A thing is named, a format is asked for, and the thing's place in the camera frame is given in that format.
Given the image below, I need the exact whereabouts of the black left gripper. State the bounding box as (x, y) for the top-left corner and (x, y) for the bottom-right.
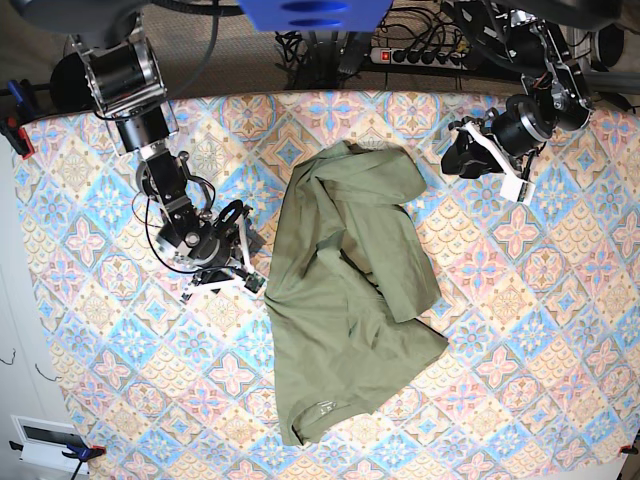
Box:
(441, 124), (519, 179)

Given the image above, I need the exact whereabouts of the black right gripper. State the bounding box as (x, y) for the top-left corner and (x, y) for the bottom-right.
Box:
(197, 209), (267, 288)

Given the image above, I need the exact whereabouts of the olive green t-shirt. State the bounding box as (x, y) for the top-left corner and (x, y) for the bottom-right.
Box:
(264, 142), (448, 446)

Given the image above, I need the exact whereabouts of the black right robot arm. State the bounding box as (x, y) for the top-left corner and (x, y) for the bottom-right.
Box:
(72, 11), (266, 297)

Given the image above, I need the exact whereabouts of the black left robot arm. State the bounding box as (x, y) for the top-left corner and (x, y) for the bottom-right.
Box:
(441, 1), (593, 180)

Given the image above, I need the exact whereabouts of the white power strip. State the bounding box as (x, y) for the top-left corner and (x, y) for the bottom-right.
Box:
(369, 47), (466, 70)

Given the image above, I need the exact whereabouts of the colourful patterned tablecloth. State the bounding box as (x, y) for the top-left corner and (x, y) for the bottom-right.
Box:
(13, 92), (639, 479)

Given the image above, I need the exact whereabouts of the black cylinder right background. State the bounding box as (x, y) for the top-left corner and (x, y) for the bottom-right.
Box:
(594, 24), (625, 67)

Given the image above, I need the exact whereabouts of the black round stool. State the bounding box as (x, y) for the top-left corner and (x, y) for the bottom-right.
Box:
(49, 53), (94, 113)

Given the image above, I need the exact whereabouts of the blue orange clamp lower left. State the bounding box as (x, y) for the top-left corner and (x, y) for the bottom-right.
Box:
(9, 441), (106, 479)

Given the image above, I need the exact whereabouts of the orange clamp lower right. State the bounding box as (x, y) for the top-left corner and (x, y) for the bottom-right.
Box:
(619, 445), (639, 455)

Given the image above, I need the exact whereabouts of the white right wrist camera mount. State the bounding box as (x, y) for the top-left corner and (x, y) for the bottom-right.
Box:
(181, 200), (266, 304)

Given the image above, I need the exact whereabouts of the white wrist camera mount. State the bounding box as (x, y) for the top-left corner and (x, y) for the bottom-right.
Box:
(181, 200), (266, 304)
(441, 117), (536, 206)

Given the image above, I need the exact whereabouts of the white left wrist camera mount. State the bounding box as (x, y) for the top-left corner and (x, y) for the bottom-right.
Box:
(441, 117), (536, 206)

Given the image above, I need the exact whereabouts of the white wall outlet box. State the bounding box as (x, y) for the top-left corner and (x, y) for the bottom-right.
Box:
(10, 415), (84, 473)

